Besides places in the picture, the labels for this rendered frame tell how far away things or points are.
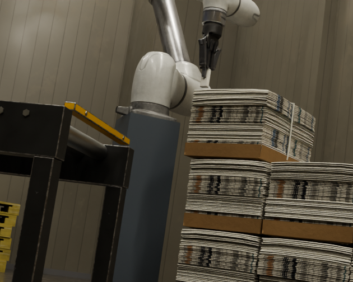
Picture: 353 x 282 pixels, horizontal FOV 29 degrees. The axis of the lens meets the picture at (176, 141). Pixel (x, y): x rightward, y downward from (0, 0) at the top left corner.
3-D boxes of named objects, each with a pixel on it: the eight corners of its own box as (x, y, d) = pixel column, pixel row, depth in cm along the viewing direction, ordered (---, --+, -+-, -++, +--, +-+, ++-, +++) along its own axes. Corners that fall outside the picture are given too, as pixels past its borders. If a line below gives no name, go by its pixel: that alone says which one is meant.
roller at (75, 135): (94, 163, 206) (110, 158, 205) (26, 130, 161) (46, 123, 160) (91, 147, 207) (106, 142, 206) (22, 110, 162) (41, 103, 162)
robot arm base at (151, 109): (109, 117, 271) (111, 103, 272) (162, 128, 278) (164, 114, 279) (121, 111, 254) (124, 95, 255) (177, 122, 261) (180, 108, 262)
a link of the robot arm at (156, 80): (120, 102, 268) (129, 48, 271) (153, 113, 281) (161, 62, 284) (150, 100, 257) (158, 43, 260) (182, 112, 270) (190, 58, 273)
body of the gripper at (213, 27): (215, 21, 254) (212, 45, 252) (227, 29, 261) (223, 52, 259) (198, 23, 258) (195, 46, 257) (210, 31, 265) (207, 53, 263)
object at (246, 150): (208, 163, 243) (209, 151, 243) (282, 167, 226) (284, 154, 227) (182, 155, 230) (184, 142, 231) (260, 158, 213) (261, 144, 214)
